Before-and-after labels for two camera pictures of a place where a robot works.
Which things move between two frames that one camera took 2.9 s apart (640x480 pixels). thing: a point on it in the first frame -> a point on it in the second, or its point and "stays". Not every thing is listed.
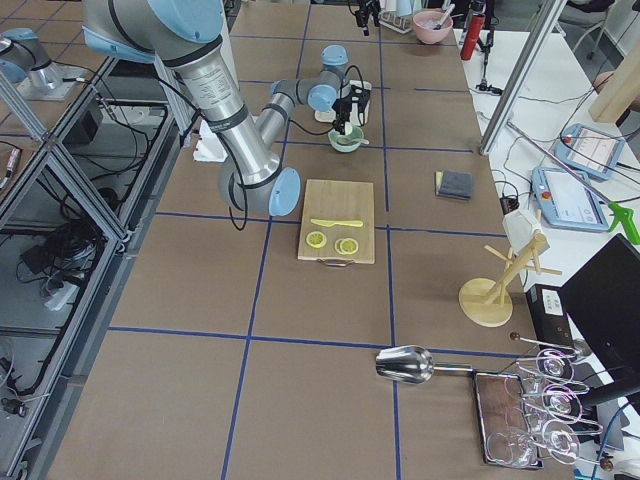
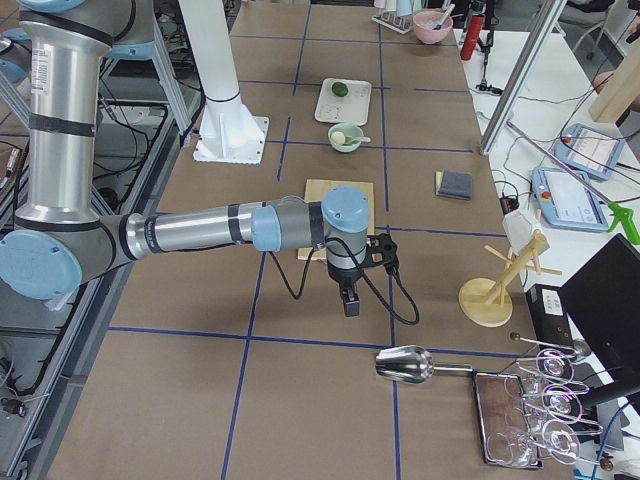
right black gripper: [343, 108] -> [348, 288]
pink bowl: [432, 26] stays
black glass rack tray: [506, 436] stays
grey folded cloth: [453, 183] stays
